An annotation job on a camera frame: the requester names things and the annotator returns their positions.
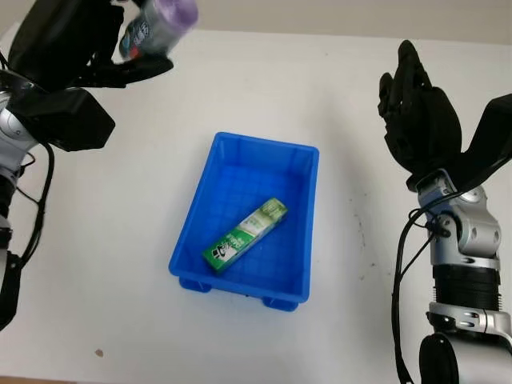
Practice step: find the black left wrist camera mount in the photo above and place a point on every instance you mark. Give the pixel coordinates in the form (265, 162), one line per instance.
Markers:
(76, 120)

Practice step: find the blue plastic tray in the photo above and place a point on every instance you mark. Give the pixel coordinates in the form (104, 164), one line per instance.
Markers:
(248, 180)

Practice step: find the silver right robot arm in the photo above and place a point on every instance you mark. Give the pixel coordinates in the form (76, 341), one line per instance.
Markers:
(476, 236)

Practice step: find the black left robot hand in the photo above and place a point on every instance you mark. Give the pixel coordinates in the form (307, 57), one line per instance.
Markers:
(64, 44)

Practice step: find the green toothpaste box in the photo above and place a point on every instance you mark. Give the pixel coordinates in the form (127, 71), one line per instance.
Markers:
(244, 234)

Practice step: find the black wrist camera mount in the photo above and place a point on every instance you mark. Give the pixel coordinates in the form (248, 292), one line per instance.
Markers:
(492, 132)
(76, 120)

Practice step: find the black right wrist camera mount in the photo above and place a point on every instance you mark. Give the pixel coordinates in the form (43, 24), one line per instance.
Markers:
(492, 132)

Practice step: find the clear bottle purple cap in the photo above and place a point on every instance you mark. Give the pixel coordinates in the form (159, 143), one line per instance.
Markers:
(164, 24)

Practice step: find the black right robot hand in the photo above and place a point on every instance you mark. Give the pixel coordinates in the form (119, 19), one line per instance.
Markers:
(428, 128)

